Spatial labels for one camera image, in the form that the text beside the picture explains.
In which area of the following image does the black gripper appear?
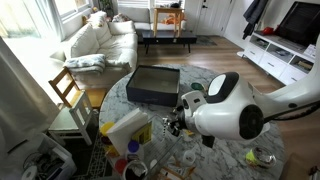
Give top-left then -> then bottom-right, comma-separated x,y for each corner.
163,106 -> 186,137

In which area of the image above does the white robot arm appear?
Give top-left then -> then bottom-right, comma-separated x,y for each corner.
167,61 -> 320,147

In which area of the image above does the green round lid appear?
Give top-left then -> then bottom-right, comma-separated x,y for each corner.
191,82 -> 204,90

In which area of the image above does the dark blue open box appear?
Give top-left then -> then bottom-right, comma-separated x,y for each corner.
126,65 -> 180,107

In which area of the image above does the white bottle blue cap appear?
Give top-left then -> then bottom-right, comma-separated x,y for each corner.
125,140 -> 144,162

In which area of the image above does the round tin can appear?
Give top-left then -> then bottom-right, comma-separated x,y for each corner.
122,160 -> 148,180

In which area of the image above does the dark coffee table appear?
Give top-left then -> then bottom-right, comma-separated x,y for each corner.
142,30 -> 197,52

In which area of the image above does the grey patterned blanket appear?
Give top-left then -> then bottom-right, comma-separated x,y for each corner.
64,54 -> 105,74

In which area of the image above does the cream white sofa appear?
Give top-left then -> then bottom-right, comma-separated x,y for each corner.
49,6 -> 188,89

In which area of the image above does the wooden side table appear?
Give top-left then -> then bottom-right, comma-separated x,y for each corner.
153,7 -> 184,37

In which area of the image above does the white painted chair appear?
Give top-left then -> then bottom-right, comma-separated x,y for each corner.
48,91 -> 93,146

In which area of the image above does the white tv cabinet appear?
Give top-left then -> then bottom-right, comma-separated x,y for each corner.
242,31 -> 315,85

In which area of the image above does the wooden chair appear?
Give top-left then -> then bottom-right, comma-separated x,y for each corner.
49,68 -> 106,109

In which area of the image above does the black television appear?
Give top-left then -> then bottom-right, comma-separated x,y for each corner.
275,1 -> 320,46

